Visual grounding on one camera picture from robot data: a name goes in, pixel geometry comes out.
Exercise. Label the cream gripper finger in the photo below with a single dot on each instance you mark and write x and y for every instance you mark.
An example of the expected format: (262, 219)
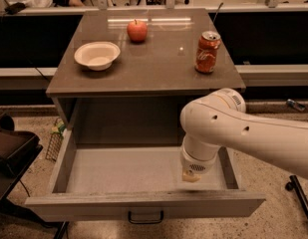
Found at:
(190, 177)

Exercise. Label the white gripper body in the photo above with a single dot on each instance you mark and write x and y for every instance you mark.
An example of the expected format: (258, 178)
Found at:
(197, 164)

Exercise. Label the grey top drawer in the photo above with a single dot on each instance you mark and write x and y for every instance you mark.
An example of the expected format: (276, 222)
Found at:
(120, 159)

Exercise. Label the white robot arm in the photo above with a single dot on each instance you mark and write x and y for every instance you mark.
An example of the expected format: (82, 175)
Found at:
(220, 120)

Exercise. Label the grey drawer cabinet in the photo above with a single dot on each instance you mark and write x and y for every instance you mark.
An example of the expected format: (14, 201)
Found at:
(147, 67)

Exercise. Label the black stand leg right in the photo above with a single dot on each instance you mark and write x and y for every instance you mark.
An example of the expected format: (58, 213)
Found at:
(294, 184)

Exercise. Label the black stand leg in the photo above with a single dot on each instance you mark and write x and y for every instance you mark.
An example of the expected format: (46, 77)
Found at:
(294, 184)
(61, 230)

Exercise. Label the small metal floor object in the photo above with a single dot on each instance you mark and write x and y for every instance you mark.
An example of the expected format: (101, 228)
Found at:
(295, 105)

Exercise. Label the orange soda can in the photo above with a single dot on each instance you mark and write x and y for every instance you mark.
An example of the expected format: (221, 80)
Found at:
(208, 44)

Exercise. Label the black stand leg left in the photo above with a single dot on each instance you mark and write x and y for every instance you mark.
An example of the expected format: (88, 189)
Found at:
(61, 230)

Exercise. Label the red apple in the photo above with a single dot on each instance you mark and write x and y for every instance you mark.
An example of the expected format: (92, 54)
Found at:
(137, 31)

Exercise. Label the white paper bowl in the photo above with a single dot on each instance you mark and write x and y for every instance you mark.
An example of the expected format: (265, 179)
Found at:
(97, 56)

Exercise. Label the dark tray on stand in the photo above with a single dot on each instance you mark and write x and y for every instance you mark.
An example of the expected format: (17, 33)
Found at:
(18, 149)

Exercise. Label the wire mesh basket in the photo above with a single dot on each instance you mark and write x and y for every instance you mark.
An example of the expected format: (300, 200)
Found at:
(56, 137)

